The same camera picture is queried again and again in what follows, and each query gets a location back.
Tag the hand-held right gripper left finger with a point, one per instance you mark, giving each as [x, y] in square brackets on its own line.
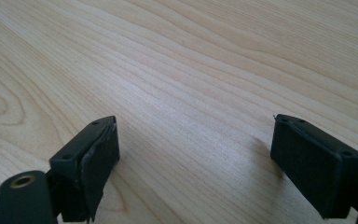
[90, 161]

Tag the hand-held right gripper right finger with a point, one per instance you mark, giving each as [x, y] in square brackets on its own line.
[313, 168]

